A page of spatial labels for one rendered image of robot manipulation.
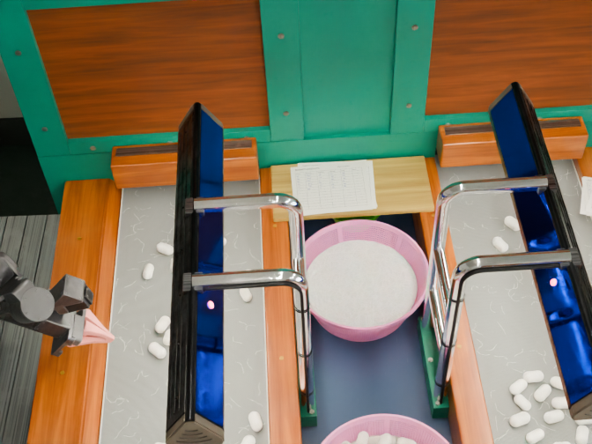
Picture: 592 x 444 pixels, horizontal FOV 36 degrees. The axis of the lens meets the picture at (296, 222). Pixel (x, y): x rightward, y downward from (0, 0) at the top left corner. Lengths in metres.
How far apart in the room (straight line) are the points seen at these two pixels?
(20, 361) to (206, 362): 0.66
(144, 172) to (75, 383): 0.46
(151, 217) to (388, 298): 0.53
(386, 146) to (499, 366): 0.54
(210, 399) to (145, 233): 0.70
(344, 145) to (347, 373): 0.49
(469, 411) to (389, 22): 0.72
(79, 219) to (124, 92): 0.29
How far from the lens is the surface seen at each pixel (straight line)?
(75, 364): 1.74
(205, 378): 1.30
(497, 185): 1.48
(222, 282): 1.35
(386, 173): 1.95
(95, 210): 1.96
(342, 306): 1.79
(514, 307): 1.81
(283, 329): 1.72
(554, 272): 1.43
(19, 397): 1.85
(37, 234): 2.08
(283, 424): 1.62
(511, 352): 1.75
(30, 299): 1.54
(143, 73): 1.82
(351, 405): 1.74
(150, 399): 1.70
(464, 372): 1.68
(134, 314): 1.81
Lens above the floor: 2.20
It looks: 50 degrees down
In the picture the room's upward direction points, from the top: 3 degrees counter-clockwise
